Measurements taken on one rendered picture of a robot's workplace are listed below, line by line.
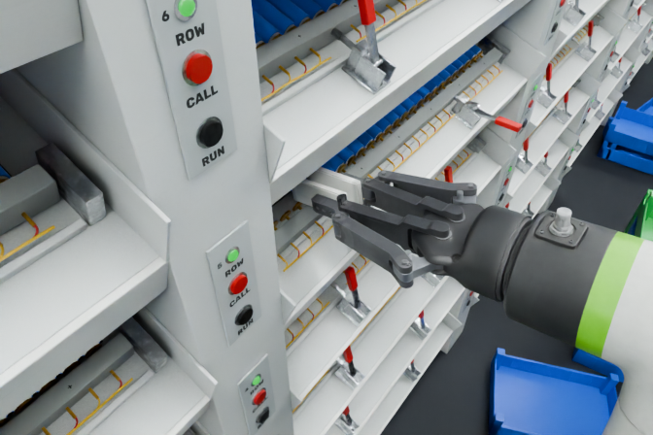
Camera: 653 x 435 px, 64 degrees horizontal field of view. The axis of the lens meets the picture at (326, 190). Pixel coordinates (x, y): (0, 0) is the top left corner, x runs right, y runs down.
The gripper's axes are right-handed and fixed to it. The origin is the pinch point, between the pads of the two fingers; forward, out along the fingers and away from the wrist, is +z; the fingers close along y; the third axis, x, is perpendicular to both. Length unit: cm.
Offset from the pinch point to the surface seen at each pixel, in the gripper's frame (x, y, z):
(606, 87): 64, -162, 8
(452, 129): 7.8, -27.9, 0.2
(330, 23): -15.6, -5.0, 0.8
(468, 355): 96, -53, 7
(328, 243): 7.6, 0.2, 0.8
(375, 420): 82, -17, 13
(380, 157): 4.1, -12.6, 2.1
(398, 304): 44, -22, 8
